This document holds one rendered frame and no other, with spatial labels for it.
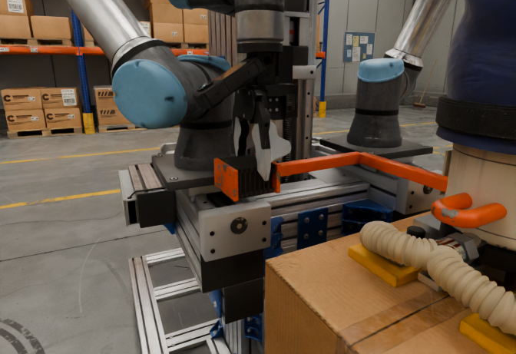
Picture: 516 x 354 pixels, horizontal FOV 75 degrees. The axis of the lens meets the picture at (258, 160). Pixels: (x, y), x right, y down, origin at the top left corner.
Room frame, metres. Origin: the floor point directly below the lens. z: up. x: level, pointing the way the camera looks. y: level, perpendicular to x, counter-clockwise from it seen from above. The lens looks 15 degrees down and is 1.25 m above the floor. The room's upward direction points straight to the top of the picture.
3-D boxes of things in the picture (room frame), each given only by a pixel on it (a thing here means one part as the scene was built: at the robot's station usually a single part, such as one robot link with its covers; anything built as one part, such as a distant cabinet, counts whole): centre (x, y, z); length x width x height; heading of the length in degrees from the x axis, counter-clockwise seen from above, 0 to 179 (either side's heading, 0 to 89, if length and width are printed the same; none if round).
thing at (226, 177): (0.54, 0.02, 1.07); 0.09 x 0.08 x 0.05; 28
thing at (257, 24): (0.56, 0.00, 1.30); 0.08 x 0.08 x 0.05
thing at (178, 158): (0.75, 0.12, 1.09); 0.15 x 0.15 x 0.10
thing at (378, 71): (0.96, -0.34, 1.20); 0.13 x 0.12 x 0.14; 145
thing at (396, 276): (0.54, -0.32, 0.97); 0.34 x 0.10 x 0.05; 118
